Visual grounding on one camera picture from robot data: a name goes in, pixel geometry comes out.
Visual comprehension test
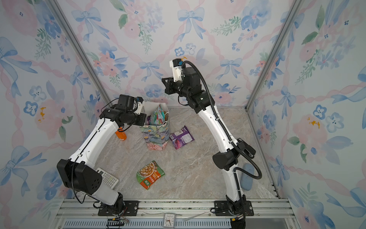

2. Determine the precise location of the orange bottle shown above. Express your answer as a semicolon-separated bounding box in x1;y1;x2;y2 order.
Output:
115;131;127;141

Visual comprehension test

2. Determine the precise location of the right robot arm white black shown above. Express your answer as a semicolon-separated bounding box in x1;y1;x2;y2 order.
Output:
162;66;246;229

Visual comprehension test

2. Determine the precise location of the floral paper gift bag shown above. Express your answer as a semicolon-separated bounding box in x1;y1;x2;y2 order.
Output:
140;102;170;151

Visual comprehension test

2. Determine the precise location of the aluminium frame rail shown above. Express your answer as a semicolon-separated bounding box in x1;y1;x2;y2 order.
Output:
51;199;300;229

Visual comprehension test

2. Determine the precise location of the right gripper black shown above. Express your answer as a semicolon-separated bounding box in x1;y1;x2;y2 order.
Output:
161;78;192;102

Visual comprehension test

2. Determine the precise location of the black stapler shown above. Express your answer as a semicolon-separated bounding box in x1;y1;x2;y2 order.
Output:
237;138;256;159

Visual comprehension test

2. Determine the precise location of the teal Fox's mint blossom packet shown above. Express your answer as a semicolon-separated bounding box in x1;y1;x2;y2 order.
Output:
149;105;165;126

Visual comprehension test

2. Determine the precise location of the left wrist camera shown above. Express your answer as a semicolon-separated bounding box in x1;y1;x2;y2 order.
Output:
116;94;144;115

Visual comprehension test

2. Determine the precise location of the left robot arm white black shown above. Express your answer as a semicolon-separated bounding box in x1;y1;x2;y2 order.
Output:
57;102;146;215

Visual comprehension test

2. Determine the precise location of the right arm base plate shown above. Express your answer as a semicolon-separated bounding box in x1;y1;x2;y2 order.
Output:
210;200;254;217

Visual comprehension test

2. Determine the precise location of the white calculator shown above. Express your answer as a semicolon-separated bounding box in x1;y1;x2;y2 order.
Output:
96;168;119;189

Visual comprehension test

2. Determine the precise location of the orange green noodle packet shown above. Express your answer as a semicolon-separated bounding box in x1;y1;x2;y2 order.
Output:
136;161;165;190

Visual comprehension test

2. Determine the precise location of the small white clock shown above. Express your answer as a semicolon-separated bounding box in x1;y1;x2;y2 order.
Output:
163;213;176;229

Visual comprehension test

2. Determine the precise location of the black corrugated cable conduit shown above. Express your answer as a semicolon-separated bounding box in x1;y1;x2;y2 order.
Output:
181;60;263;180

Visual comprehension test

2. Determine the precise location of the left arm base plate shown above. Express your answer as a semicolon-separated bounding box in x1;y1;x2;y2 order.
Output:
98;200;140;217

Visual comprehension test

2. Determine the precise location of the purple candy packet rear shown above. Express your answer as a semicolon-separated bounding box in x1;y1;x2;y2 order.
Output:
169;126;194;149

